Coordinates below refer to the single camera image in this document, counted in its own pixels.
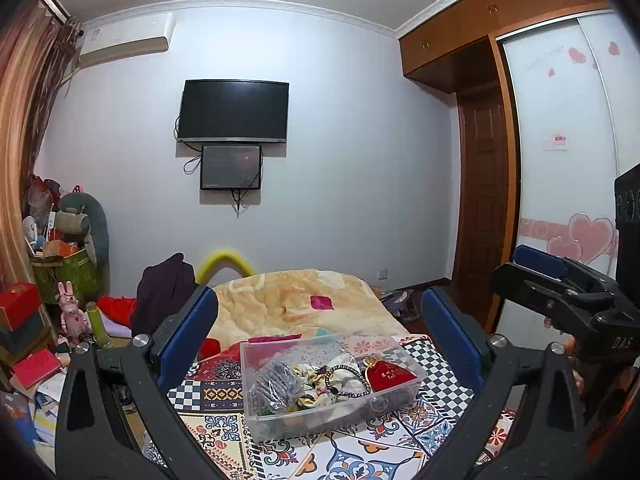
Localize dark grey box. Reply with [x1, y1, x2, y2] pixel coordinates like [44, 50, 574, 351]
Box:
[0, 312, 49, 357]

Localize pink rabbit plush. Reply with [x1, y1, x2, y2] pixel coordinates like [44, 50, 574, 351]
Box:
[56, 281, 92, 345]

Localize red box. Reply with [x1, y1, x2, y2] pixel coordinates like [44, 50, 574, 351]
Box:
[0, 282, 44, 331]

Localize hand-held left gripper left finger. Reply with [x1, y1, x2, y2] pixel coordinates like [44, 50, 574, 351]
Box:
[55, 285, 226, 480]

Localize black beaded headband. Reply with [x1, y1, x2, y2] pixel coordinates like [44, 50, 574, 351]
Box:
[312, 365, 374, 402]

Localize black wall television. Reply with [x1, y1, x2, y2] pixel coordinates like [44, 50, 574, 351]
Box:
[176, 79, 290, 143]

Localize white heart print sliding door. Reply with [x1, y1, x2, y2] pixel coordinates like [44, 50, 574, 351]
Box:
[495, 10, 640, 341]

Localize pile of papers and books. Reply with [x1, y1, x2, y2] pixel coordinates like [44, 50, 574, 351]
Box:
[0, 375, 71, 461]

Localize white air conditioner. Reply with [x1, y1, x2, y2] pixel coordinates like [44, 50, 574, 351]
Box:
[77, 11, 175, 68]

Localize cream scrunchie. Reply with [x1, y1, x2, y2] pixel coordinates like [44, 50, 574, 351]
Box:
[292, 362, 331, 387]

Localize small white fan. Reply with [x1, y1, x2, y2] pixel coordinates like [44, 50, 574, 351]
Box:
[21, 216, 41, 249]

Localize red plastic bag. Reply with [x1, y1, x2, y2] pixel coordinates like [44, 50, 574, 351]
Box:
[25, 175, 62, 217]

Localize brown wooden door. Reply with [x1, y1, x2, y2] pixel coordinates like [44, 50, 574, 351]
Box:
[452, 92, 512, 291]

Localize purple slippers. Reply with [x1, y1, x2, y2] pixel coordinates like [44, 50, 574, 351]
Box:
[382, 287, 417, 322]

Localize yellow foam hoop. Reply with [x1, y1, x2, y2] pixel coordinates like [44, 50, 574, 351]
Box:
[195, 249, 256, 287]

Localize clear plastic storage box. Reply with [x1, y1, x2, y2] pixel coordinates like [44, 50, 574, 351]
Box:
[239, 332, 428, 445]

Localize grey plush toy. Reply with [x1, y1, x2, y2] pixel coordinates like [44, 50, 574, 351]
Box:
[54, 191, 110, 267]

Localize orange brown curtain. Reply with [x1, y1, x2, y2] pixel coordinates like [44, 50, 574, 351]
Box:
[0, 0, 82, 281]

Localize yellow orange blanket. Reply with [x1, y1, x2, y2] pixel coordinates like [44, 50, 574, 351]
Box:
[202, 269, 410, 356]

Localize black monitor cable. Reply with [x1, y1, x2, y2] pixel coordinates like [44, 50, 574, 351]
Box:
[230, 187, 252, 219]

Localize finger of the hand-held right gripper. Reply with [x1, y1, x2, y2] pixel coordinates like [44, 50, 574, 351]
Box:
[514, 245, 617, 288]
[491, 262, 621, 335]

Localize red drawstring pouch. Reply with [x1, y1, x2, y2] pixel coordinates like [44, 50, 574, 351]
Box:
[362, 356, 419, 392]

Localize green bottle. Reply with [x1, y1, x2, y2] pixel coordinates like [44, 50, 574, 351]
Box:
[85, 301, 109, 349]

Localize dark purple garment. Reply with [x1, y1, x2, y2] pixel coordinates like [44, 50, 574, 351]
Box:
[131, 252, 199, 342]

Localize red book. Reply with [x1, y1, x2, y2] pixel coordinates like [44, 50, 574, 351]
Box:
[11, 349, 64, 391]

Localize red pink blanket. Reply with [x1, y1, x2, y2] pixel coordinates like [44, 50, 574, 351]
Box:
[199, 332, 304, 362]

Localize green storage box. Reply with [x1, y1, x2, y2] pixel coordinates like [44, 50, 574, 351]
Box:
[31, 247, 101, 304]

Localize patterned bedspread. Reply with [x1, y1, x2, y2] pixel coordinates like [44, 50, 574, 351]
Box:
[140, 332, 521, 480]

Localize person's right hand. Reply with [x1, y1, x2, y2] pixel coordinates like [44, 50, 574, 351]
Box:
[564, 337, 587, 397]

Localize red cloth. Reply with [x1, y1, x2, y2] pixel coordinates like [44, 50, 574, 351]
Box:
[97, 296, 139, 329]

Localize small black wall monitor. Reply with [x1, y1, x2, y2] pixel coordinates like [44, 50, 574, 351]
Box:
[200, 143, 264, 191]

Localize wooden wardrobe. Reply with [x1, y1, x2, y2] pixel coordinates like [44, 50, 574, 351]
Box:
[399, 0, 616, 93]

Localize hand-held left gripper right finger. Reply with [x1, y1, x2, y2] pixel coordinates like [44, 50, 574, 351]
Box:
[420, 286, 591, 480]

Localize yellow scrunchie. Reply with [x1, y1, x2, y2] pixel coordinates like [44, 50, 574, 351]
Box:
[295, 390, 342, 412]

